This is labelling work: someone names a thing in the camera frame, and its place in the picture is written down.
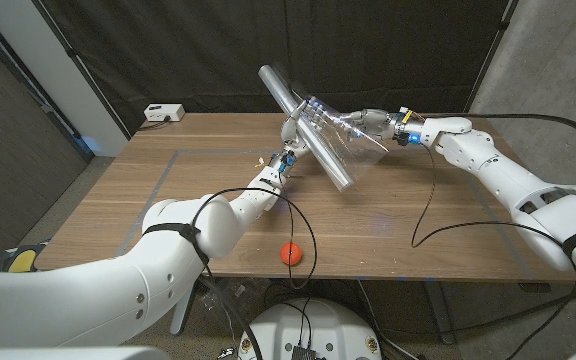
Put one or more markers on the black box on torso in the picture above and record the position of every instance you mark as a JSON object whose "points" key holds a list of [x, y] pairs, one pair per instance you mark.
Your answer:
{"points": [[304, 354]]}

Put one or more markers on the small black white connector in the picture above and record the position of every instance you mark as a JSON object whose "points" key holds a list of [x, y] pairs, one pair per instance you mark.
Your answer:
{"points": [[226, 353]]}

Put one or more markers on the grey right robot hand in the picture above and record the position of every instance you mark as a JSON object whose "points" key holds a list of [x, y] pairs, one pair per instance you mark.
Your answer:
{"points": [[380, 124]]}

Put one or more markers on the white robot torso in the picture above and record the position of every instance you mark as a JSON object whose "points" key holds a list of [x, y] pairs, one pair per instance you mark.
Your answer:
{"points": [[338, 330]]}

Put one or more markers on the black backdrop stand pole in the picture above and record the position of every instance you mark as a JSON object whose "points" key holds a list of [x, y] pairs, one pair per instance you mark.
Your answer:
{"points": [[493, 50], [86, 75]]}

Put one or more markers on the white robot shoulder housing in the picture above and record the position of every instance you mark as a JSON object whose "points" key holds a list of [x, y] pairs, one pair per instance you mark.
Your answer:
{"points": [[68, 355]]}

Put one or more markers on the clear plastic bag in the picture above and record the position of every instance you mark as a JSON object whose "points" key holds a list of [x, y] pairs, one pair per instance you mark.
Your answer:
{"points": [[233, 295]]}

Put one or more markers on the black backdrop curtain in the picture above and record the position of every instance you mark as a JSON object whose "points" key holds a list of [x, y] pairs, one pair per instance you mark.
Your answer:
{"points": [[168, 50]]}

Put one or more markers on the yellow and black mat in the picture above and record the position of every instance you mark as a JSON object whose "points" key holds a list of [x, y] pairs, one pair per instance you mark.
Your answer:
{"points": [[20, 260]]}

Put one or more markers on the silver cling film roll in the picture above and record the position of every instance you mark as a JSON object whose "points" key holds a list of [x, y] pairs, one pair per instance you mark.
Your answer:
{"points": [[318, 145]]}

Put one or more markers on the grey table leg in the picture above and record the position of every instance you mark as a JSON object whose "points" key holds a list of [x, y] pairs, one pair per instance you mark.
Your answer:
{"points": [[438, 312], [183, 312]]}

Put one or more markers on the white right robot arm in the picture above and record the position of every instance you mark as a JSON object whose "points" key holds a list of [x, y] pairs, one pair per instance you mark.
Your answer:
{"points": [[508, 180]]}

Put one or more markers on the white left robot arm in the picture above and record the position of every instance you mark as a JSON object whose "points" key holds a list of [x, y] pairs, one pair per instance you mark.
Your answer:
{"points": [[93, 295]]}

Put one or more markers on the white power box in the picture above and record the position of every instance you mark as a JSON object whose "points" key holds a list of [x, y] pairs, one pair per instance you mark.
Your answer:
{"points": [[164, 112]]}

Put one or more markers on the orange ball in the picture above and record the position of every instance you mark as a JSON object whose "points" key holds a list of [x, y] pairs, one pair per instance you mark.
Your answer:
{"points": [[291, 254]]}

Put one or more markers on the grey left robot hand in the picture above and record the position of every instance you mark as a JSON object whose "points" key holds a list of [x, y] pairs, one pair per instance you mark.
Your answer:
{"points": [[293, 132]]}

